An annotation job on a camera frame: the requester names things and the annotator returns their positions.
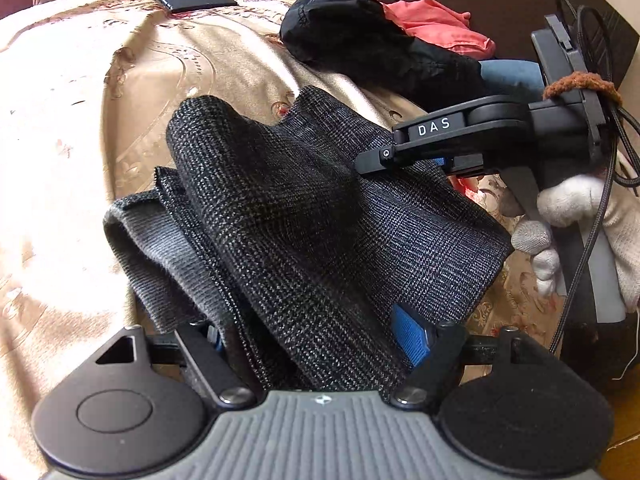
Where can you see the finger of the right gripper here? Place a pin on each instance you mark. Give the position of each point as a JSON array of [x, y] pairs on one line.
[[391, 157]]

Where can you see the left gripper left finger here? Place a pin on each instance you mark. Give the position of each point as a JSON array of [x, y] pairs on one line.
[[179, 370]]

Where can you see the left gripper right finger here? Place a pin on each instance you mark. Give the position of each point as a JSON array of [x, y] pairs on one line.
[[439, 354]]

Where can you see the dark grey plaid pants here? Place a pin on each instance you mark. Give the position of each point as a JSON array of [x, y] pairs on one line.
[[269, 233]]

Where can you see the right white gloved hand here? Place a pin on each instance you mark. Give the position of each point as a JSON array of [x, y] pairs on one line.
[[575, 199]]

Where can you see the blue garment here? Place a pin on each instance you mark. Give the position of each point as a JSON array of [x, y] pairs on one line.
[[518, 78]]

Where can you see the pink floral blanket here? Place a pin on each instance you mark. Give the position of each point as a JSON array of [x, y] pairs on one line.
[[432, 22]]

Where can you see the black folded garment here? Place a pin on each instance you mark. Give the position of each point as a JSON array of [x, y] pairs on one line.
[[354, 38]]

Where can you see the beige floral bedspread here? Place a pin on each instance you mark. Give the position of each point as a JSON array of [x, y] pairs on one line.
[[87, 89]]

